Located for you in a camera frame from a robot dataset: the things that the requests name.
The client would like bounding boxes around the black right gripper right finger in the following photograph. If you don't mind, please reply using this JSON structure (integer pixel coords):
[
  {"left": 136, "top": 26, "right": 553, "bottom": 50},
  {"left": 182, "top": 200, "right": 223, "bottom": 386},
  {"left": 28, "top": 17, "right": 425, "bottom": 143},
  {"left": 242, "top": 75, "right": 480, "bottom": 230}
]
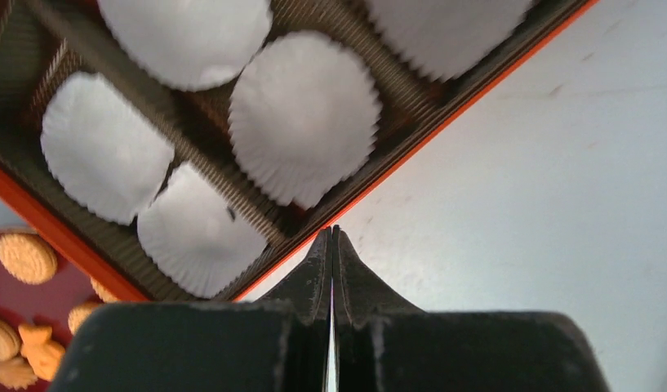
[{"left": 332, "top": 227, "right": 609, "bottom": 391}]

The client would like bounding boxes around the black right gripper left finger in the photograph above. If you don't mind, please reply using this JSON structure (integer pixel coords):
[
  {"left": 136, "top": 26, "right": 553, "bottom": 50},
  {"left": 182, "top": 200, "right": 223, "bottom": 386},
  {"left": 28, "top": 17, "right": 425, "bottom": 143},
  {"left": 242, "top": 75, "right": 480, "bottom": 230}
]
[{"left": 50, "top": 229, "right": 332, "bottom": 391}]

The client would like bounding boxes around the dark red round plate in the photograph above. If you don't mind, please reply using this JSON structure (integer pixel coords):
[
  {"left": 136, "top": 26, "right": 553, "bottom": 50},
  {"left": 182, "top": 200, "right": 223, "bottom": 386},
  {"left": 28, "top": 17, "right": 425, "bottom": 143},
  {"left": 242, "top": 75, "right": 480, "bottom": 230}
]
[{"left": 0, "top": 229, "right": 104, "bottom": 392}]

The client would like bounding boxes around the orange cookie box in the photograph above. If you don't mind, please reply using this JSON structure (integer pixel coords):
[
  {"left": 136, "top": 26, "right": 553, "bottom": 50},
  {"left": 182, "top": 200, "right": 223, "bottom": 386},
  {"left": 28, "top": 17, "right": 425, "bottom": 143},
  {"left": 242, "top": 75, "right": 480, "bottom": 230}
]
[{"left": 0, "top": 1, "right": 590, "bottom": 301}]

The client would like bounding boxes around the white paper cupcake liner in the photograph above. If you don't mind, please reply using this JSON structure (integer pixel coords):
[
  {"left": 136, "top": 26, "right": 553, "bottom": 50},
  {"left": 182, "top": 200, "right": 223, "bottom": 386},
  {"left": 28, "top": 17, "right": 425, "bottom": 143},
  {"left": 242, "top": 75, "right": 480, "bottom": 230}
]
[
  {"left": 40, "top": 72, "right": 175, "bottom": 225},
  {"left": 136, "top": 163, "right": 268, "bottom": 299},
  {"left": 98, "top": 0, "right": 273, "bottom": 91},
  {"left": 229, "top": 30, "right": 382, "bottom": 209},
  {"left": 67, "top": 302, "right": 101, "bottom": 335},
  {"left": 366, "top": 0, "right": 534, "bottom": 81}
]

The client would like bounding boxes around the round tan cookie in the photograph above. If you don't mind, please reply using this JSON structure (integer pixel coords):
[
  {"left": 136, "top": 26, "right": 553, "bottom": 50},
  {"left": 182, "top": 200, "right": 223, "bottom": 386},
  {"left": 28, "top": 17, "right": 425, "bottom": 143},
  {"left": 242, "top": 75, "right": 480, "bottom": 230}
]
[
  {"left": 0, "top": 357, "right": 38, "bottom": 390},
  {"left": 0, "top": 319, "right": 21, "bottom": 361},
  {"left": 90, "top": 278, "right": 119, "bottom": 303},
  {"left": 0, "top": 233, "right": 58, "bottom": 285}
]

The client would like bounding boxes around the orange fish shaped cookie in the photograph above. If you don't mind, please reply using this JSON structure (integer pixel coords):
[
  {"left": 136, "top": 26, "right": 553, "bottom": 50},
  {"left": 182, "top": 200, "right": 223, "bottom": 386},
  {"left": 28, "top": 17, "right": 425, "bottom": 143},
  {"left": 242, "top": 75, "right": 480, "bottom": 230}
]
[{"left": 18, "top": 323, "right": 65, "bottom": 381}]

